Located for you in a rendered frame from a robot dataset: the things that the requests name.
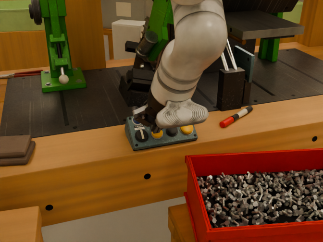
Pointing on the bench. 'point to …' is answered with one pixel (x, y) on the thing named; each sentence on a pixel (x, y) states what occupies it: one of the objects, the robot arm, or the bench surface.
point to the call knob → (142, 135)
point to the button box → (153, 142)
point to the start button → (187, 129)
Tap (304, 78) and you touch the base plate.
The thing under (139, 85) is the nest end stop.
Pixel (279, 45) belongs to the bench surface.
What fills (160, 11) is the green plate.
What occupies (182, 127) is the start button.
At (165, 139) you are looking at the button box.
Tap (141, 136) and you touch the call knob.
